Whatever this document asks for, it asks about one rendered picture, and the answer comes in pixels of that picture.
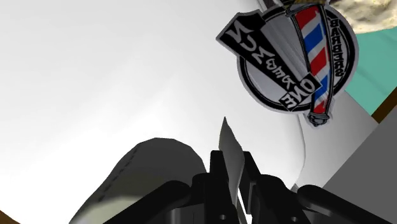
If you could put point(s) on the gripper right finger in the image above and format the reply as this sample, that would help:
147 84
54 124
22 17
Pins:
273 201

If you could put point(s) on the white cap with round emblem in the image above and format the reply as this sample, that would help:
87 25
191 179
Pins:
124 77

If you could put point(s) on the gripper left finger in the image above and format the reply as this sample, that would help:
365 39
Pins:
217 186

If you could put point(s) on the beige fluffy thing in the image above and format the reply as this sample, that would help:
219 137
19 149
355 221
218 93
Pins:
369 14

